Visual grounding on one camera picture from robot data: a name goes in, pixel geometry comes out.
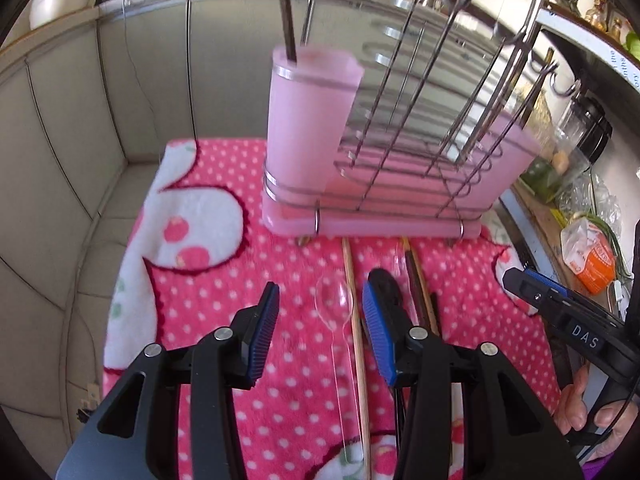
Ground clear plastic fork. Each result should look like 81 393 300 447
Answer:
392 240 416 321

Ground green pepper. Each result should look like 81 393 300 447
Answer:
522 157 561 196

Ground metal shelf rack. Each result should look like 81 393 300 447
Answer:
510 0 640 106

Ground metal chopstick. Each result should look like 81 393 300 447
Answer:
299 0 317 46

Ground clear plastic bowl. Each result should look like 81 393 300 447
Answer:
520 150 591 201

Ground light wooden chopstick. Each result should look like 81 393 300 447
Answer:
341 237 373 480

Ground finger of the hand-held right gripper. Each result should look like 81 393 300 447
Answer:
502 266 581 317

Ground dark brown chopstick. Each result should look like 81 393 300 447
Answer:
427 292 442 336
280 0 299 63
402 237 433 333
517 62 558 131

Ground green scallion stalks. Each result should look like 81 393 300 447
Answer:
585 212 632 278

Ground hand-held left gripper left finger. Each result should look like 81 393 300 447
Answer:
55 281 281 480

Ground white lower kitchen cabinets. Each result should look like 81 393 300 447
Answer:
0 0 451 261

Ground person's right hand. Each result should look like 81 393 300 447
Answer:
557 364 640 463

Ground orange and white packet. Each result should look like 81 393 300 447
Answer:
560 215 618 296

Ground clear plastic spoon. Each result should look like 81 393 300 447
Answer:
314 272 363 468

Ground clear plastic bag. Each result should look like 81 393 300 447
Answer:
557 175 626 226

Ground metal wire rack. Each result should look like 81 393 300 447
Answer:
262 0 558 248

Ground black plastic spoon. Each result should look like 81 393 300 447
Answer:
369 268 408 480

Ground glass bottle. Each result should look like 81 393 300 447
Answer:
585 0 608 28

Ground pink polka dot blanket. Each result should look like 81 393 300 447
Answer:
102 137 566 480

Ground black lidded glass jar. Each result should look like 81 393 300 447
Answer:
552 95 613 166

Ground pink plastic utensil holder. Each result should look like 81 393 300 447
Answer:
261 44 543 238

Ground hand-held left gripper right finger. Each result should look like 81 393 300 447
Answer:
361 280 583 480

